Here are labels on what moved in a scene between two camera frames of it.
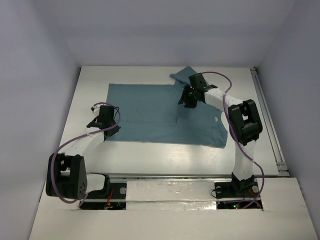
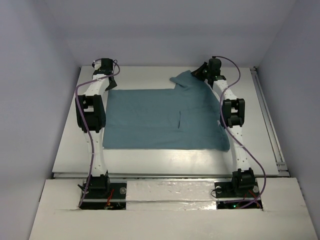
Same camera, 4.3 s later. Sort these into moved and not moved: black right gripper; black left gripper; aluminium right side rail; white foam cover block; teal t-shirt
Moved: teal t-shirt; black left gripper; black right gripper
Not moved: aluminium right side rail; white foam cover block
